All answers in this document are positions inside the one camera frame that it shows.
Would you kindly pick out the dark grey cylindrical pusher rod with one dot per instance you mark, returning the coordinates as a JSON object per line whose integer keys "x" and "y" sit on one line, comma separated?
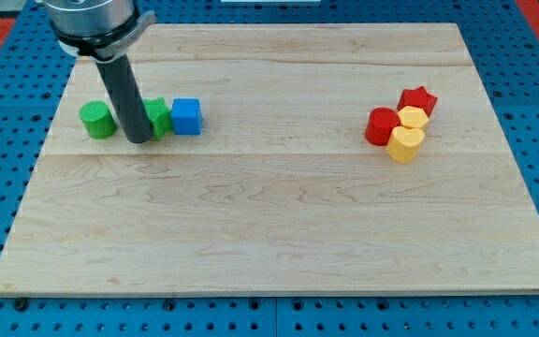
{"x": 125, "y": 97}

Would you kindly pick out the green cylinder block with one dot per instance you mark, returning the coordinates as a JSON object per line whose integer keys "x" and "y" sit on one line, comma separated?
{"x": 97, "y": 120}

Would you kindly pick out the green star block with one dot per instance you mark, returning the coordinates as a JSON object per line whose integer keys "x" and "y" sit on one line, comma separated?
{"x": 159, "y": 116}

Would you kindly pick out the blue cube block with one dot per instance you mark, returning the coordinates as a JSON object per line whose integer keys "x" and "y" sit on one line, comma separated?
{"x": 186, "y": 116}

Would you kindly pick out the light wooden board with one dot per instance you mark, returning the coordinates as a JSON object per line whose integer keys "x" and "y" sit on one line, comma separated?
{"x": 280, "y": 195}

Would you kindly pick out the red cylinder block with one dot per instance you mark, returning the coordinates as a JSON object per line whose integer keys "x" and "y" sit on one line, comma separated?
{"x": 381, "y": 122}

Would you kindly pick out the yellow heart block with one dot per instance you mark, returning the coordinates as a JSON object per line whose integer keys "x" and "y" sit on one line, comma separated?
{"x": 404, "y": 143}

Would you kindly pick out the yellow pentagon block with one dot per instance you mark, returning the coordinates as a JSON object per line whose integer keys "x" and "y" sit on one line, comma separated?
{"x": 413, "y": 117}

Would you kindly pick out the red star block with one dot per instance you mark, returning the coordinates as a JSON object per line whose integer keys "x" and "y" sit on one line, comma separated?
{"x": 419, "y": 97}

